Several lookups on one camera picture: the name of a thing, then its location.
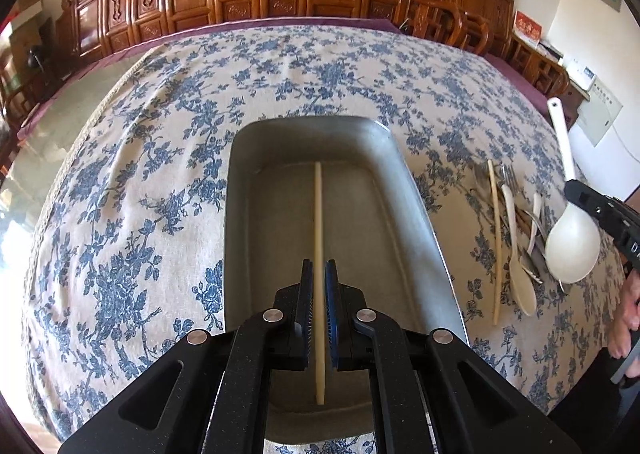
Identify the carved wooden armchair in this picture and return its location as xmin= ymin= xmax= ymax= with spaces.
xmin=394 ymin=0 xmax=570 ymax=98

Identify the grey metal tray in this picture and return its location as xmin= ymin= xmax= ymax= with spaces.
xmin=224 ymin=116 xmax=466 ymax=443

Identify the cream plastic chopstick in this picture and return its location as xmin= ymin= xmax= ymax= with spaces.
xmin=314 ymin=162 xmax=326 ymax=405

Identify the blue floral tablecloth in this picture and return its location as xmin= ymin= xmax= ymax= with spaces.
xmin=24 ymin=24 xmax=625 ymax=440

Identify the large white rice spoon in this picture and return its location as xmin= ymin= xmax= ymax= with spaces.
xmin=546 ymin=97 xmax=601 ymax=284

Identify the metal fork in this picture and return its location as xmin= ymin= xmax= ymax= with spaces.
xmin=499 ymin=163 xmax=548 ymax=256

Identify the red greeting card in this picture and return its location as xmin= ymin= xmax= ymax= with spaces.
xmin=513 ymin=10 xmax=542 ymax=47

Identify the wall electrical panel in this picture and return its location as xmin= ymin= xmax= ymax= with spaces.
xmin=577 ymin=78 xmax=623 ymax=147

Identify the metal smiley spoon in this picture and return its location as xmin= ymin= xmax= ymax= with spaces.
xmin=518 ymin=247 xmax=544 ymax=285

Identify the person's right hand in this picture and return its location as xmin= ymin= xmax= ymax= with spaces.
xmin=608 ymin=270 xmax=640 ymax=359

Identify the white router box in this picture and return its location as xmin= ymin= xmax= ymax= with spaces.
xmin=567 ymin=62 xmax=597 ymax=92

